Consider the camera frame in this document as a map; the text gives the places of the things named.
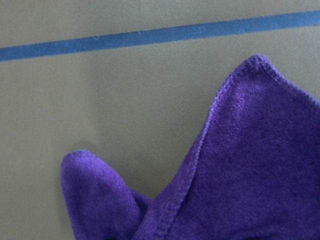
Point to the purple microfiber cloth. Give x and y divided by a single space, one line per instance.
252 173

